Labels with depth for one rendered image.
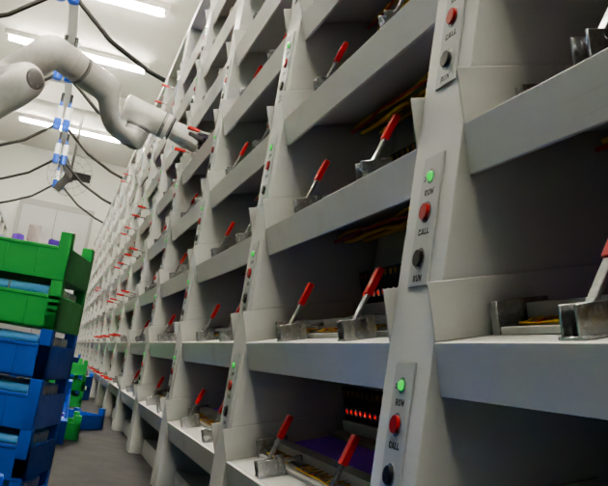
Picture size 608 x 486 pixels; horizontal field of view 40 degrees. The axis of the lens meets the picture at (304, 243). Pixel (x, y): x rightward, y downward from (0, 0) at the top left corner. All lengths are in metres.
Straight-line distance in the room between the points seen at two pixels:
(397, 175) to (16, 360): 0.76
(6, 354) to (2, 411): 0.09
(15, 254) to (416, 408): 0.87
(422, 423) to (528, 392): 0.14
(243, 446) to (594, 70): 0.94
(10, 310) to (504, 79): 0.92
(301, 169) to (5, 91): 1.16
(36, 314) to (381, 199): 0.69
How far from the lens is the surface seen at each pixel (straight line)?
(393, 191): 0.88
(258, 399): 1.38
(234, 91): 2.18
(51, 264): 1.41
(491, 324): 0.73
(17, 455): 1.42
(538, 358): 0.57
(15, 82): 2.38
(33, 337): 1.42
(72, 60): 2.55
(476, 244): 0.73
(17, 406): 1.41
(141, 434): 2.77
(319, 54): 1.49
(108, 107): 2.63
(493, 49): 0.78
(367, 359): 0.85
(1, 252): 1.44
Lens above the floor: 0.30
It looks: 9 degrees up
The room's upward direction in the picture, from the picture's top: 9 degrees clockwise
